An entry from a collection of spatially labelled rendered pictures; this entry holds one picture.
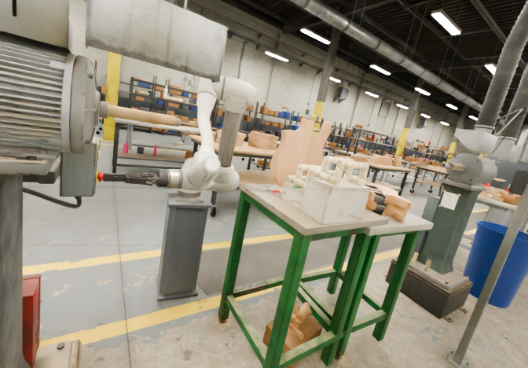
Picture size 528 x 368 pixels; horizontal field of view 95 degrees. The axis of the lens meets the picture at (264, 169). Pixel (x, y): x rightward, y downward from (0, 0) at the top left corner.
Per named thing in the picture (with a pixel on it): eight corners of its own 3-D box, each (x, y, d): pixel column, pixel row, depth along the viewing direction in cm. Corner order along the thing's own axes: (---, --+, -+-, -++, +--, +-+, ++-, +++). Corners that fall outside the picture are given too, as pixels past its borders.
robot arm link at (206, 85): (196, 87, 125) (222, 93, 129) (202, 60, 132) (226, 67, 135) (196, 102, 137) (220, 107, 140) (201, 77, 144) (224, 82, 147)
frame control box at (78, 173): (-6, 222, 72) (-9, 136, 67) (15, 196, 89) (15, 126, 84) (94, 218, 86) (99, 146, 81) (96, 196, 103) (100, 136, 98)
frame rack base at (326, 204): (322, 225, 102) (332, 186, 99) (299, 211, 114) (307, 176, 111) (361, 221, 117) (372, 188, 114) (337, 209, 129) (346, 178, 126)
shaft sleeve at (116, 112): (108, 113, 66) (108, 102, 67) (108, 118, 69) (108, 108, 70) (175, 123, 77) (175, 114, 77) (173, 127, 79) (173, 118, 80)
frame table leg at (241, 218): (220, 325, 154) (244, 192, 137) (217, 318, 159) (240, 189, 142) (228, 322, 157) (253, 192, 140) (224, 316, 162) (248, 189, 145)
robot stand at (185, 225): (155, 275, 187) (166, 189, 173) (192, 272, 199) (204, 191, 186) (156, 302, 163) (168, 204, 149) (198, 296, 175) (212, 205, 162)
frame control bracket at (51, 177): (37, 184, 71) (37, 171, 70) (49, 167, 86) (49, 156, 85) (54, 184, 73) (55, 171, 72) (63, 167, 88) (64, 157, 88)
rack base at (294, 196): (300, 211, 114) (305, 193, 112) (280, 198, 128) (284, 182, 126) (339, 209, 129) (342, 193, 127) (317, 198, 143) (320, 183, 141)
